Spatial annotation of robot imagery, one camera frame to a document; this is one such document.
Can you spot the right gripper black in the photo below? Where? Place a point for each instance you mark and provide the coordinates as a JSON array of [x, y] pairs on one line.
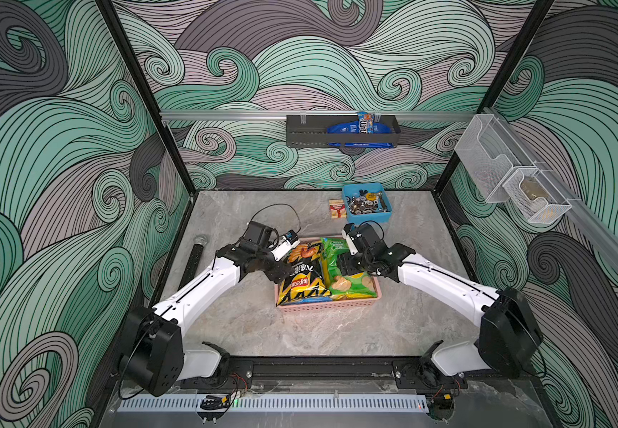
[[348, 263]]

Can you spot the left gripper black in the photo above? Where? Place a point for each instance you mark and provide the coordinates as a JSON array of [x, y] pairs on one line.
[[278, 271]]

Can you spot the green chips bag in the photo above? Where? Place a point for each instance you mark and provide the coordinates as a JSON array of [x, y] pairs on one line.
[[344, 277]]

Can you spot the black yellow chips bag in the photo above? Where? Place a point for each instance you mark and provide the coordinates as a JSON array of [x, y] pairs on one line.
[[305, 284]]

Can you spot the pink plastic basket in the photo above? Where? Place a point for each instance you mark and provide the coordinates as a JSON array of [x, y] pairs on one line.
[[330, 305]]

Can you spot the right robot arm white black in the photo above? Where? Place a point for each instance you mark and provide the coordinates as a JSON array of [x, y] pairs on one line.
[[508, 335]]

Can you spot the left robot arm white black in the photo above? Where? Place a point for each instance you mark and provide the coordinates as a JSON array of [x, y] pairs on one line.
[[152, 350]]

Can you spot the red playing card box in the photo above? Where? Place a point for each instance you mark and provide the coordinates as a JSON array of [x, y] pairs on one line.
[[337, 209]]

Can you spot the blue tray of chess pieces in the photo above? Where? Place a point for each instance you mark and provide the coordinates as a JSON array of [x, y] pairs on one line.
[[366, 202]]

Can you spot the black metal bar on table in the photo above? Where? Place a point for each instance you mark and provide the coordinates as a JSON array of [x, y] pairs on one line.
[[191, 267]]

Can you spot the small snack packet on shelf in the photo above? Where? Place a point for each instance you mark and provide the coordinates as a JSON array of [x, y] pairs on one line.
[[365, 123]]

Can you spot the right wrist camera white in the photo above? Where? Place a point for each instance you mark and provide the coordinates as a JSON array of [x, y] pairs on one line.
[[349, 232]]

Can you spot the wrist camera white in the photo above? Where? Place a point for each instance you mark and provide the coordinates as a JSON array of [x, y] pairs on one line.
[[287, 243], [349, 232]]

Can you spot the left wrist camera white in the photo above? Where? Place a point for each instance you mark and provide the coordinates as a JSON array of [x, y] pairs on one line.
[[287, 243]]

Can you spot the black wall shelf basket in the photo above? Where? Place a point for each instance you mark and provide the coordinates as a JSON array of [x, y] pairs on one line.
[[311, 131]]

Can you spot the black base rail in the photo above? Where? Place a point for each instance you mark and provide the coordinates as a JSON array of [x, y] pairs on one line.
[[406, 372]]

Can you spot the white slotted cable duct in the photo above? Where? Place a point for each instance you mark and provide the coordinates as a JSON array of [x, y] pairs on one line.
[[331, 402]]

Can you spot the large clear wall bin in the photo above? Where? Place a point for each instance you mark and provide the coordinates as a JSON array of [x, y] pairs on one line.
[[484, 153]]

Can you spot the aluminium wall rail back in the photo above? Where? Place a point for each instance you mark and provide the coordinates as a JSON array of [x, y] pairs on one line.
[[265, 115]]

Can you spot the aluminium wall rail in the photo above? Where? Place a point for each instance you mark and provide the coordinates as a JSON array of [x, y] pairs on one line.
[[265, 115], [605, 242]]

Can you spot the small clear wall bin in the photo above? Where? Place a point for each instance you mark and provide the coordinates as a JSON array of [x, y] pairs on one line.
[[538, 200]]

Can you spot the aluminium wall rail right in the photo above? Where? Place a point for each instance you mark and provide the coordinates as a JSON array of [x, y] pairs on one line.
[[605, 242]]

